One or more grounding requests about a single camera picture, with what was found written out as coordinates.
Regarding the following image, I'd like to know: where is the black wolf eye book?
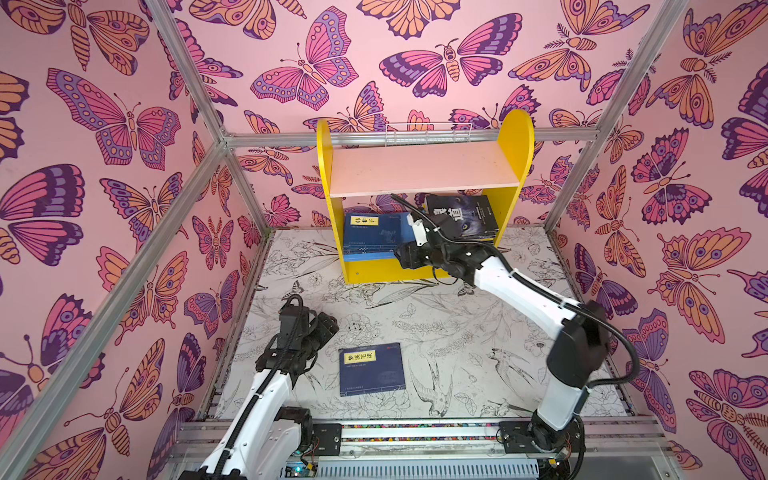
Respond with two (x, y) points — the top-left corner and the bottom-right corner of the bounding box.
(425, 195), (499, 241)

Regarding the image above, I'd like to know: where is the navy book underneath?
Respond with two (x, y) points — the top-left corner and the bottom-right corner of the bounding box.
(342, 213), (414, 254)

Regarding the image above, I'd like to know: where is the navy book yellow label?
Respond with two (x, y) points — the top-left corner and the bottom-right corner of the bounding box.
(343, 250), (396, 262)

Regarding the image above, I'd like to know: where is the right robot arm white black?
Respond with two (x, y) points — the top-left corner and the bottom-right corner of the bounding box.
(391, 195), (641, 453)

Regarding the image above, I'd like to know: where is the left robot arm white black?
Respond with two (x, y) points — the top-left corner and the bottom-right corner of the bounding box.
(179, 294), (339, 479)

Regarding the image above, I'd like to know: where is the yellow pink blue bookshelf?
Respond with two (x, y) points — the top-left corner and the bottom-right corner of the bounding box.
(316, 110), (535, 248)

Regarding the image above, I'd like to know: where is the small green circuit board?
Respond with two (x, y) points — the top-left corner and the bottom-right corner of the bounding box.
(283, 463), (317, 479)

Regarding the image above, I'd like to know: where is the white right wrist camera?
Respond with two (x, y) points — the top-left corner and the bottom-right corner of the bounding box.
(408, 214), (428, 247)

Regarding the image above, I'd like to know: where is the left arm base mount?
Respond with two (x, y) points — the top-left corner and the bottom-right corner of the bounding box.
(288, 423), (343, 457)

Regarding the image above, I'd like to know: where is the white slotted cable duct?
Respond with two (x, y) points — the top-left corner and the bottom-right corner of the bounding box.
(314, 458), (540, 479)

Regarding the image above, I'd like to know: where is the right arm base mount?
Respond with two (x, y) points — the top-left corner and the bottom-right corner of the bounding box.
(497, 419), (585, 457)

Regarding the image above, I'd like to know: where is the aluminium front rail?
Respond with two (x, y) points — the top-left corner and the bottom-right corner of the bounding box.
(173, 416), (667, 462)

